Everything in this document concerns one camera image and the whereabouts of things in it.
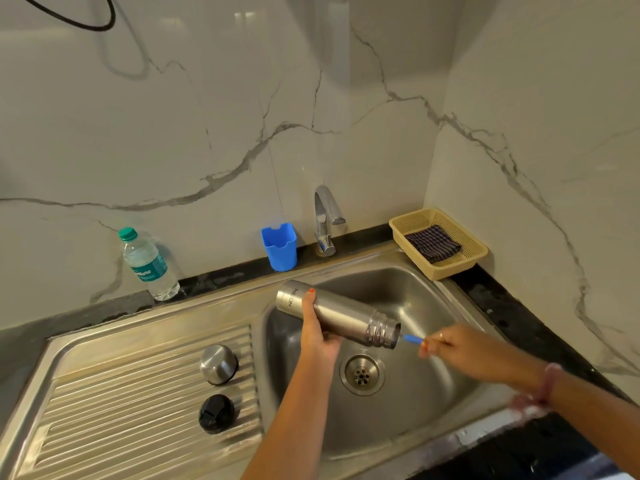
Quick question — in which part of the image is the person's left hand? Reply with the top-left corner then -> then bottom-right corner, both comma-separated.
299,287 -> 343,368

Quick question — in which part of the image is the clear plastic water bottle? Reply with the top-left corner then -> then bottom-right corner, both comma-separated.
117,227 -> 181,301

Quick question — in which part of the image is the stainless steel flask body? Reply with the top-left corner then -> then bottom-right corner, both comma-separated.
275,280 -> 403,351

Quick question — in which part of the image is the black stopper lid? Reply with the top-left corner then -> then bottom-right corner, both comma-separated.
198,394 -> 237,435

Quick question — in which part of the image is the person's left forearm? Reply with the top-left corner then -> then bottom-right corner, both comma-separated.
239,359 -> 341,480

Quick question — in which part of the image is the person's right forearm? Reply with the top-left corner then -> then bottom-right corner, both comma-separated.
537,367 -> 640,480

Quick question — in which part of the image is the person's right hand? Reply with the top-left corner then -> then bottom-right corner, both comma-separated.
419,323 -> 549,393

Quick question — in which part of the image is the stainless steel sink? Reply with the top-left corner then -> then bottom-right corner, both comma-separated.
0,242 -> 531,480

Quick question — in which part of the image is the steel cup cap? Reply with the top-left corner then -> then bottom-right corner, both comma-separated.
199,344 -> 239,386

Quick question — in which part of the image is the chrome faucet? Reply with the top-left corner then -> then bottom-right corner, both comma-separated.
313,184 -> 347,257

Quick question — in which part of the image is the blue plastic brush holder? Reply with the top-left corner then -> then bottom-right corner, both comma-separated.
261,222 -> 299,273

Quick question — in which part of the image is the dark checked cloth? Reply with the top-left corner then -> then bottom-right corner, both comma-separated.
403,224 -> 463,264

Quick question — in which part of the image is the pink thread bracelet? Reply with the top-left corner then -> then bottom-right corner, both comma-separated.
509,362 -> 563,413

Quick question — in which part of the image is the yellow plastic basket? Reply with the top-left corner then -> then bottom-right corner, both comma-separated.
389,207 -> 489,281

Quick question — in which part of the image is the black cable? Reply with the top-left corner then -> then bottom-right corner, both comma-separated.
17,0 -> 117,32

